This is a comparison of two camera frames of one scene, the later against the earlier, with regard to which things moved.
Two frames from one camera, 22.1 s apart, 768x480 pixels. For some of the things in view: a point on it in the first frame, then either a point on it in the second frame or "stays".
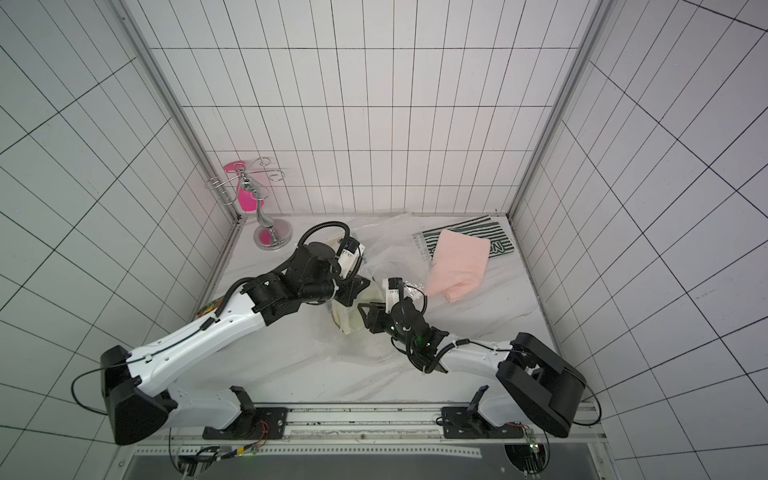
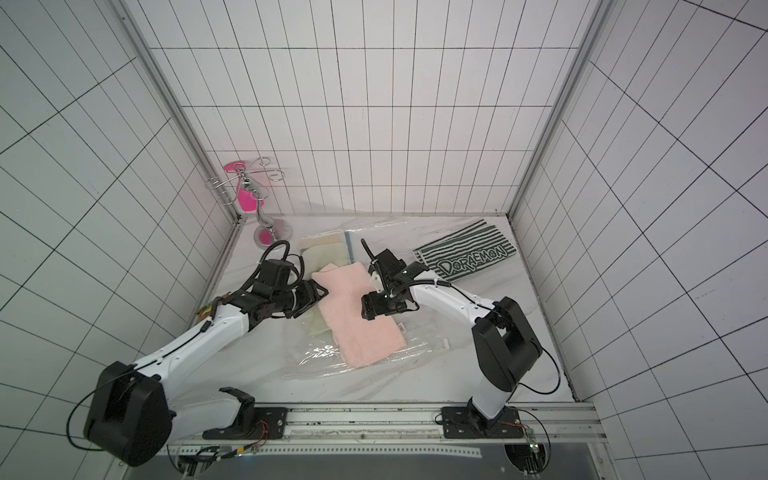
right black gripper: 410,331 -> 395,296
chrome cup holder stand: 268,234 stays
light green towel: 349,318 -> 314,257
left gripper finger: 358,283 -> 321,290
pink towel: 459,265 -> 357,340
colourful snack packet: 212,306 stays
